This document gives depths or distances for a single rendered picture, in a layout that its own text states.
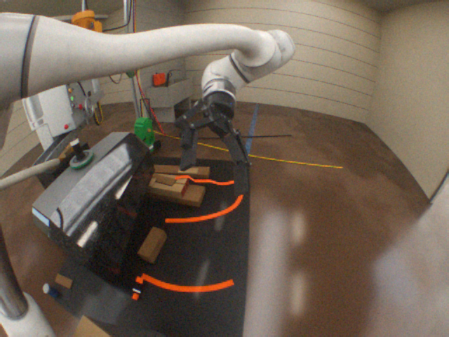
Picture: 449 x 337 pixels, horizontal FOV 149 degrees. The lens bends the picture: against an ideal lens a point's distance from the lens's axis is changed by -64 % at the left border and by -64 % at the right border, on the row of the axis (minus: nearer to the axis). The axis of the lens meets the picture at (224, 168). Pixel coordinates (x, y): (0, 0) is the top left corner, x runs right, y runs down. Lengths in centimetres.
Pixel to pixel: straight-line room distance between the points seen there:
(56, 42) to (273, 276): 159
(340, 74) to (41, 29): 584
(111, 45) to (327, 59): 556
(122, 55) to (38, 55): 12
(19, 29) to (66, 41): 6
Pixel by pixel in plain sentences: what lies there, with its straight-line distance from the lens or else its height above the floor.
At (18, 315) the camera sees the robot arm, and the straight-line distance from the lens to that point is 58.
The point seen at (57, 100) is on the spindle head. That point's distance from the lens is 126.
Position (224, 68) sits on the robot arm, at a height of 137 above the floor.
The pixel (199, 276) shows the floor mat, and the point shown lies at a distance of 147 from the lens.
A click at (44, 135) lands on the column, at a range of 215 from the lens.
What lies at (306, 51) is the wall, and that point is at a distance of 549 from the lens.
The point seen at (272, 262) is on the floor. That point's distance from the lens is 156.
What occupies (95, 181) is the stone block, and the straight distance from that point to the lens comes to 129.
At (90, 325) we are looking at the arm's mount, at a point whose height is 83.
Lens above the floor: 140
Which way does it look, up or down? 37 degrees down
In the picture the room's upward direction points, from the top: straight up
